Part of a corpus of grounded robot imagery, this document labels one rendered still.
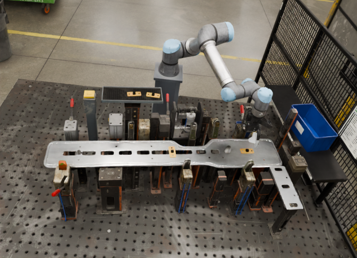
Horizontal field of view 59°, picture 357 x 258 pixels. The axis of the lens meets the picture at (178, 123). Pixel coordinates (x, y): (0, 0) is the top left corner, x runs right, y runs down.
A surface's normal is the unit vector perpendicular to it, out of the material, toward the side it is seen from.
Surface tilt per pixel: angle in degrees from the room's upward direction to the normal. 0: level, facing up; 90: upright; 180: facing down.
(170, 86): 90
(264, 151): 0
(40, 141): 0
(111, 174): 0
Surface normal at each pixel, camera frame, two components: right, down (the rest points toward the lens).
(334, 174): 0.12, -0.72
